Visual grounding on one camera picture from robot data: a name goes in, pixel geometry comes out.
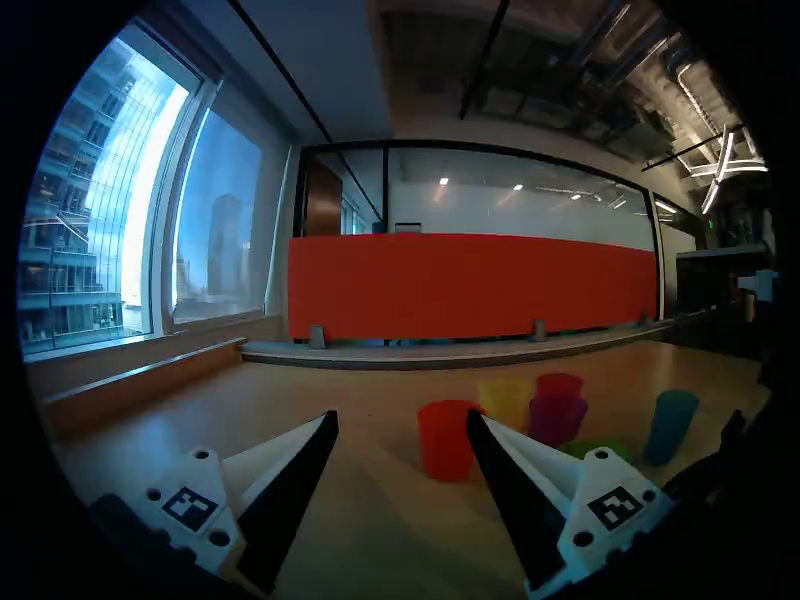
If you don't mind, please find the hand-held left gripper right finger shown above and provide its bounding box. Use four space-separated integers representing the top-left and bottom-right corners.
465 409 678 600

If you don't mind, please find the red plastic cup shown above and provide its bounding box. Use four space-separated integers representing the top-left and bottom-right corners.
534 372 585 401

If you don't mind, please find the green plastic cup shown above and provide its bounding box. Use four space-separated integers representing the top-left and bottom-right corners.
557 437 634 465

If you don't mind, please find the yellow plastic cup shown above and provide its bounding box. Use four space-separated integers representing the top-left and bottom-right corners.
477 378 531 433

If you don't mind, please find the red desk screen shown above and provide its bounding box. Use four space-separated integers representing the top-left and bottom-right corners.
242 232 673 371

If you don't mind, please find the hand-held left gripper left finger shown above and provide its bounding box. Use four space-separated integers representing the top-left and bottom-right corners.
91 409 341 596

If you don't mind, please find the orange plastic cup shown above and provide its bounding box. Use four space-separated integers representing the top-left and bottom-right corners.
417 399 490 483

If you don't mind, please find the blue plastic cup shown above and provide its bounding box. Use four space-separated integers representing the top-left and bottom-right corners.
643 390 700 468

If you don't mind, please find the purple plastic cup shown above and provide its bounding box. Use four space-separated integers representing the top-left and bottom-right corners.
528 394 589 450

